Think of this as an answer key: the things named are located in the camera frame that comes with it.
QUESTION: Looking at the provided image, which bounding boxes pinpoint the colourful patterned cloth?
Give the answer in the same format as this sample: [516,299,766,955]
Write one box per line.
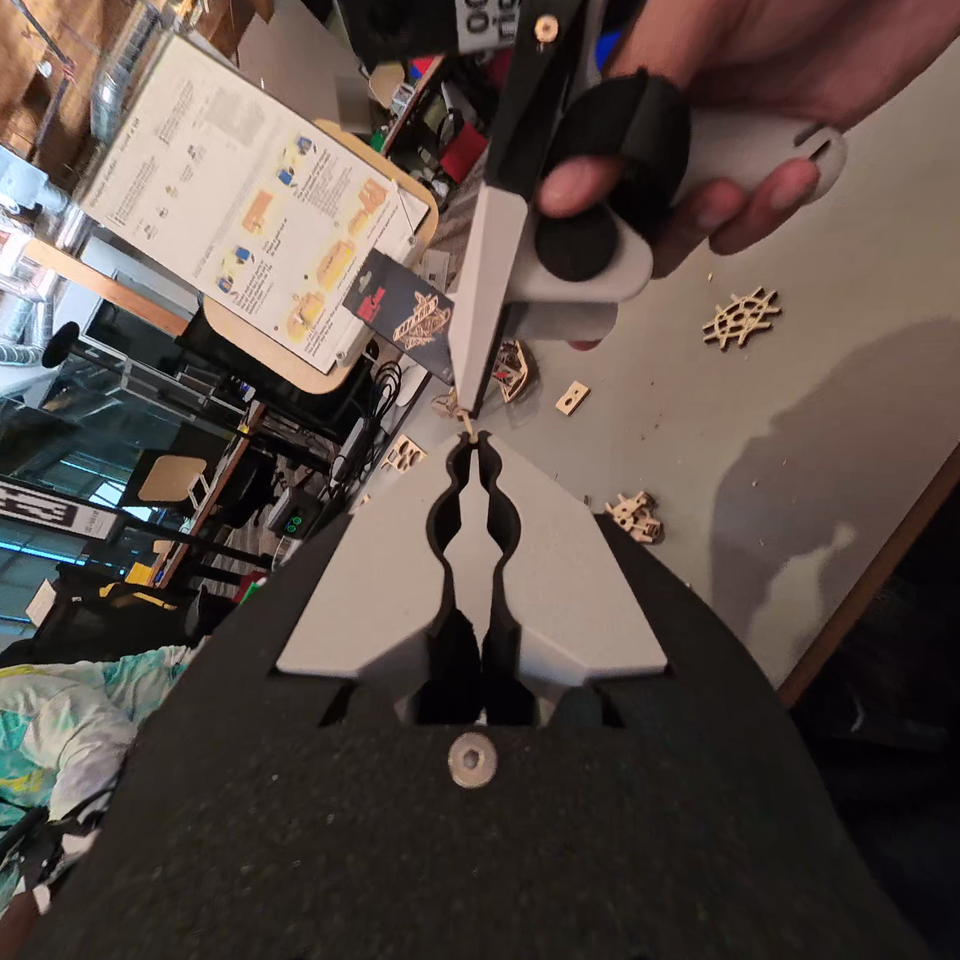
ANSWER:
[0,645,204,901]

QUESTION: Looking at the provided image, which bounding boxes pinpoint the black model package card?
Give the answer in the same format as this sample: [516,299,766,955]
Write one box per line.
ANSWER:
[341,249,456,374]

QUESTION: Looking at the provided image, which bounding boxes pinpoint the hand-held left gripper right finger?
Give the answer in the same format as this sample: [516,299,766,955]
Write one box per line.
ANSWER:
[471,431,670,727]

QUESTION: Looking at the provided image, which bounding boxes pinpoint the black cable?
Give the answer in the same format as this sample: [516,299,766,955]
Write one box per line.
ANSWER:
[330,360,406,481]

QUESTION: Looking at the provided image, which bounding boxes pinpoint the wooden plywood model with red plane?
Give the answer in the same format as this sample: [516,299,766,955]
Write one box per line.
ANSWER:
[491,339,534,405]

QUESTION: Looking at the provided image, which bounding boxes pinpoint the grey desk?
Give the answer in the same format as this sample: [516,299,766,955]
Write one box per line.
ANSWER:
[360,45,960,687]

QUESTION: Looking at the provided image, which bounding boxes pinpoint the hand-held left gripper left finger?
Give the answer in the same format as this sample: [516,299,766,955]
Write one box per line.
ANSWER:
[276,431,481,727]

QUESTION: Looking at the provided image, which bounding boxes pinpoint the person's dark pants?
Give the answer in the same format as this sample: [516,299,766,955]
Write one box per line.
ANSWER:
[787,465,960,960]

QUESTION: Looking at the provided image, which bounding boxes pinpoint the wooden radial engine model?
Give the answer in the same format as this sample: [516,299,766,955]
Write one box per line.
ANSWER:
[603,491,665,545]

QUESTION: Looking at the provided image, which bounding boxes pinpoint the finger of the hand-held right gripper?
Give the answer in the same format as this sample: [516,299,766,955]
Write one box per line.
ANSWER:
[447,183,535,412]

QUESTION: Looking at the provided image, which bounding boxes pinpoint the person's right hand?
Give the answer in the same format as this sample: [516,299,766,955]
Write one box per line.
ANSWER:
[534,0,960,354]

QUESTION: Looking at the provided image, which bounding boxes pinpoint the wooden spoked wheel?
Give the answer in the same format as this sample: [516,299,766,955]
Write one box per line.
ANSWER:
[701,286,783,352]

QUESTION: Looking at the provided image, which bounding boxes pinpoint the white instruction sign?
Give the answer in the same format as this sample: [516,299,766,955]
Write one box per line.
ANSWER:
[82,33,432,376]

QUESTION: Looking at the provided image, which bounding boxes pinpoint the beige chair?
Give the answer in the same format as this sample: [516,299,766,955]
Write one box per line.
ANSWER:
[138,453,211,511]

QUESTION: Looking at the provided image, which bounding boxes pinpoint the black device with green lights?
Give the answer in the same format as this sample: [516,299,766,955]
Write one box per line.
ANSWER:
[266,491,324,541]

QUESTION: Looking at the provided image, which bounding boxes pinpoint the wooden part sheet with cutouts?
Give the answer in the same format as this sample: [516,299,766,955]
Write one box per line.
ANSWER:
[378,433,429,474]

